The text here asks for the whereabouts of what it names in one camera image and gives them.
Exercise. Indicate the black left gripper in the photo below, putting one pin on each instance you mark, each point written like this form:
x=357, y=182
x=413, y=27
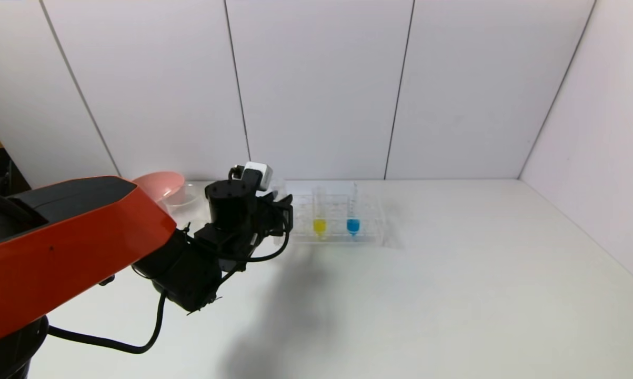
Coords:
x=281, y=209

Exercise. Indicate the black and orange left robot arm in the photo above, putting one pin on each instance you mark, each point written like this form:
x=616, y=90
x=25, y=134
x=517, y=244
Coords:
x=58, y=252

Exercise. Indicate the test tube with yellow pigment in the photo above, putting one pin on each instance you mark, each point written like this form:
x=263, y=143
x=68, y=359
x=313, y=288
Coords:
x=320, y=226

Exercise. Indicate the clear acrylic test tube rack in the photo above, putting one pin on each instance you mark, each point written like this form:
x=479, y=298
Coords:
x=342, y=237

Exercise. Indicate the test tube with blue pigment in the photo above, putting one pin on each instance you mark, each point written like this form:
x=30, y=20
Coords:
x=352, y=226

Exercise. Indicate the clear glass beaker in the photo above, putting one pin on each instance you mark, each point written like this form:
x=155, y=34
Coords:
x=190, y=197

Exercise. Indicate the white paper sheet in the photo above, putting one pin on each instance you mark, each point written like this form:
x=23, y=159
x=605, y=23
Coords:
x=327, y=187

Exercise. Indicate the pink bowl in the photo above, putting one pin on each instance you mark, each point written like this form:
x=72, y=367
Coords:
x=161, y=184

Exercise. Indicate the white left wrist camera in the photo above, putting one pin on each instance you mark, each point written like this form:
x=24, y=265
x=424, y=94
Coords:
x=257, y=175

